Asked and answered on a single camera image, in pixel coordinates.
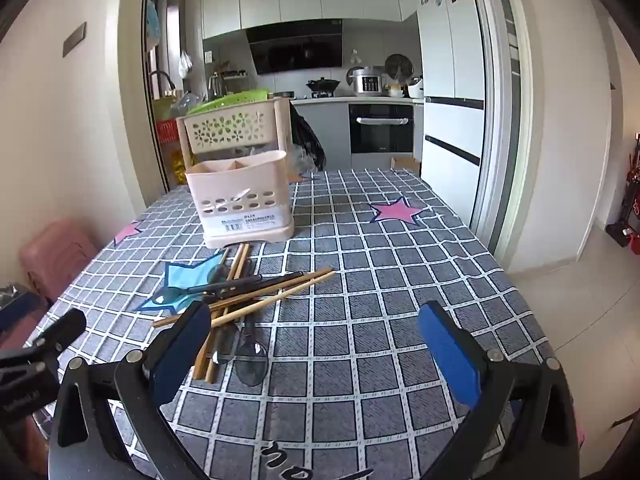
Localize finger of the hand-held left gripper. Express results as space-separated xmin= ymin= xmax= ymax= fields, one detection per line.
xmin=24 ymin=308 xmax=87 ymax=356

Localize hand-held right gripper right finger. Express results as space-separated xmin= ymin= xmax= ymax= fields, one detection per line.
xmin=418 ymin=301 xmax=585 ymax=467

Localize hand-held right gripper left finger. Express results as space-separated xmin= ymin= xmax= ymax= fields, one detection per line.
xmin=50 ymin=301 xmax=212 ymax=463

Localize black spoon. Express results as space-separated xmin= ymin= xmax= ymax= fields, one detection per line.
xmin=234 ymin=312 xmax=268 ymax=387
xmin=150 ymin=275 xmax=264 ymax=311
xmin=207 ymin=260 xmax=231 ymax=291
xmin=209 ymin=327 xmax=236 ymax=365

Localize black chopstick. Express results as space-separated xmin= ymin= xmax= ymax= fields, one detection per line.
xmin=205 ymin=272 xmax=305 ymax=308

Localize pink plastic utensil holder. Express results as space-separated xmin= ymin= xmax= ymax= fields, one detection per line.
xmin=184 ymin=150 xmax=296 ymax=250

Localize dark blue object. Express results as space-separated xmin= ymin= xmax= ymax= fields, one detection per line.
xmin=0 ymin=285 xmax=51 ymax=333

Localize pink plastic stool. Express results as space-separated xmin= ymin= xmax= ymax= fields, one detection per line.
xmin=19 ymin=219 xmax=99 ymax=306

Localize grey checkered star tablecloth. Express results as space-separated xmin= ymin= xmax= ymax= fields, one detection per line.
xmin=22 ymin=167 xmax=556 ymax=480

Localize yellow packets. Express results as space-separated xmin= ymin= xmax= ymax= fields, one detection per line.
xmin=169 ymin=151 xmax=189 ymax=187

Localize beige perforated basket chair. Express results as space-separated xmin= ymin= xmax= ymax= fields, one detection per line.
xmin=175 ymin=97 xmax=293 ymax=171

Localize red plastic basket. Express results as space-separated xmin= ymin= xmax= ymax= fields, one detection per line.
xmin=154 ymin=119 xmax=182 ymax=152

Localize clear plastic bag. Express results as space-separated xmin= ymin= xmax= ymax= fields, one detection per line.
xmin=287 ymin=146 xmax=322 ymax=182

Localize red and black floor items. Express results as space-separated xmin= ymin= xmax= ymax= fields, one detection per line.
xmin=605 ymin=131 xmax=640 ymax=256

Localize black built-in oven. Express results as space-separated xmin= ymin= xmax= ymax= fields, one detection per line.
xmin=348 ymin=102 xmax=415 ymax=155

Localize black plastic bag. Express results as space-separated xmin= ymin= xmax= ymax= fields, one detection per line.
xmin=291 ymin=104 xmax=329 ymax=171

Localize kitchen faucet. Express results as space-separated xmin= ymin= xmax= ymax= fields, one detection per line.
xmin=149 ymin=70 xmax=176 ymax=101

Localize white refrigerator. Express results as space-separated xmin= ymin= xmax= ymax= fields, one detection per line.
xmin=416 ymin=0 xmax=487 ymax=187

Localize silver pressure cooker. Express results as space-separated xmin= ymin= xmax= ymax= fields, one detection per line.
xmin=348 ymin=65 xmax=384 ymax=97

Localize black wok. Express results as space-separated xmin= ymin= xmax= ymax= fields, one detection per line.
xmin=305 ymin=77 xmax=341 ymax=99

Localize black range hood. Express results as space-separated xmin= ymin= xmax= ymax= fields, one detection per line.
xmin=245 ymin=19 xmax=345 ymax=75

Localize white sliding door frame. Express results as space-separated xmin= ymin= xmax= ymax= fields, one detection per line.
xmin=465 ymin=0 xmax=546 ymax=267

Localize grey wall switch panel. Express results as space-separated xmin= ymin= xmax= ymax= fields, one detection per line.
xmin=62 ymin=22 xmax=88 ymax=59

